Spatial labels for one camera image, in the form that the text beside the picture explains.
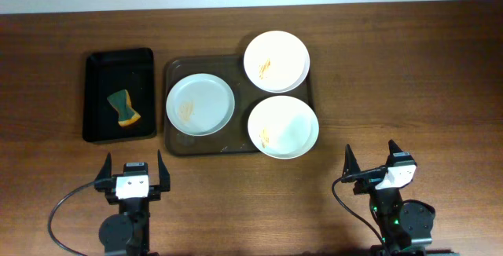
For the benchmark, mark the yellow green sponge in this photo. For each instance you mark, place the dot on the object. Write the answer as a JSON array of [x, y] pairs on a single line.
[[121, 102]]

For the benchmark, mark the white plate top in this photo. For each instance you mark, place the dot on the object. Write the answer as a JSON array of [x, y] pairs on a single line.
[[276, 61]]

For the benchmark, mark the light blue plate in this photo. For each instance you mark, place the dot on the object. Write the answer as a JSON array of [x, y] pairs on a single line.
[[200, 104]]

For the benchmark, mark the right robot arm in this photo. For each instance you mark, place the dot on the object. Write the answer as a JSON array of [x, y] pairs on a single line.
[[404, 226]]

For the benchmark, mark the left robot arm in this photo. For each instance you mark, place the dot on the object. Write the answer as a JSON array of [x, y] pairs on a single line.
[[127, 233]]

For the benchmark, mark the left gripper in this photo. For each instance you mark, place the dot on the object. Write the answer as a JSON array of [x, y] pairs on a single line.
[[156, 190]]

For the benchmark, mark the white plate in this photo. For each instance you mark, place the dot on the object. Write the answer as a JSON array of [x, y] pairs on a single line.
[[276, 61], [283, 127]]

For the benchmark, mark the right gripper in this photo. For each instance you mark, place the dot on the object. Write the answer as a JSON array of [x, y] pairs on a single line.
[[361, 184]]

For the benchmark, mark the black rectangular tray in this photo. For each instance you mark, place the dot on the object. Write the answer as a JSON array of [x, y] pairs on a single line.
[[107, 73]]

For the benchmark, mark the brown plastic serving tray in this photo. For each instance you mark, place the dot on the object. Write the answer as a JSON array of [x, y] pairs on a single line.
[[233, 138]]

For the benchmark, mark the white plate bottom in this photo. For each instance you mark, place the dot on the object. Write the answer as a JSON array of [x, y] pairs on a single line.
[[283, 127]]

